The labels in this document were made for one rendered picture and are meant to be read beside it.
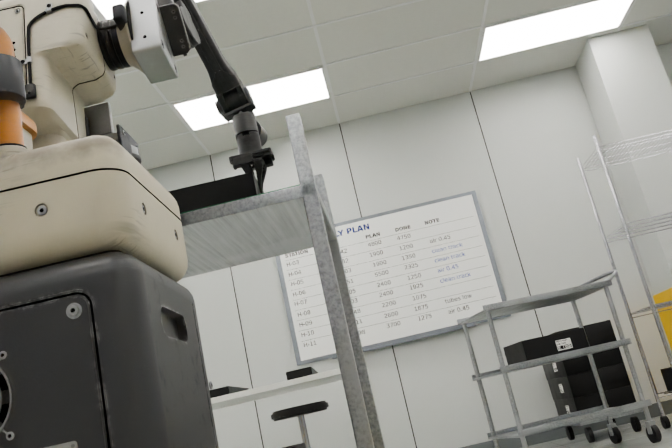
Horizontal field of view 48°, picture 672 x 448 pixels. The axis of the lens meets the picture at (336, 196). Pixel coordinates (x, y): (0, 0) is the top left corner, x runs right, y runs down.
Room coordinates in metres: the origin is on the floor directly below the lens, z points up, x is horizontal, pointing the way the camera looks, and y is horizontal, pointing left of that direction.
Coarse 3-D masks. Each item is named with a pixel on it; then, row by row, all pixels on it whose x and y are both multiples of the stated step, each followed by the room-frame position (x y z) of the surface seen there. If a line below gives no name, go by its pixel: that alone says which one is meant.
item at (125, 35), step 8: (112, 8) 1.06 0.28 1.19; (120, 8) 1.06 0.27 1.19; (128, 8) 1.09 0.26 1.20; (120, 16) 1.06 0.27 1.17; (128, 16) 1.08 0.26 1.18; (120, 24) 1.08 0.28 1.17; (128, 24) 1.08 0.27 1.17; (120, 32) 1.09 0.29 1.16; (128, 32) 1.08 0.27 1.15; (120, 40) 1.10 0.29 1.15; (128, 40) 1.09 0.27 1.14; (128, 48) 1.10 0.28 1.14; (128, 56) 1.12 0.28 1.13; (136, 64) 1.13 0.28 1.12
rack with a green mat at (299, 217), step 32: (288, 128) 1.43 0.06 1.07; (288, 192) 1.43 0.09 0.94; (320, 192) 1.85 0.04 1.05; (192, 224) 1.44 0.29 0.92; (224, 224) 1.49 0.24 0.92; (256, 224) 1.55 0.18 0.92; (288, 224) 1.61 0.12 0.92; (320, 224) 1.43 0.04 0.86; (192, 256) 1.69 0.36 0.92; (224, 256) 1.76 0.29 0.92; (256, 256) 1.84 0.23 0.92; (320, 256) 1.43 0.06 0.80; (352, 320) 1.85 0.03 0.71; (352, 352) 1.43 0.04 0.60; (352, 384) 1.43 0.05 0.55; (352, 416) 1.43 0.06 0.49
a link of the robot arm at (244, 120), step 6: (240, 114) 1.67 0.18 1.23; (246, 114) 1.67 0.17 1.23; (252, 114) 1.68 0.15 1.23; (234, 120) 1.68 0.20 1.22; (240, 120) 1.67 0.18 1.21; (246, 120) 1.67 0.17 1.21; (252, 120) 1.68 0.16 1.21; (234, 126) 1.68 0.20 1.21; (240, 126) 1.67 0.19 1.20; (246, 126) 1.67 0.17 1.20; (252, 126) 1.67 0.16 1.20; (240, 132) 1.67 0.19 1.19; (246, 132) 1.68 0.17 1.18
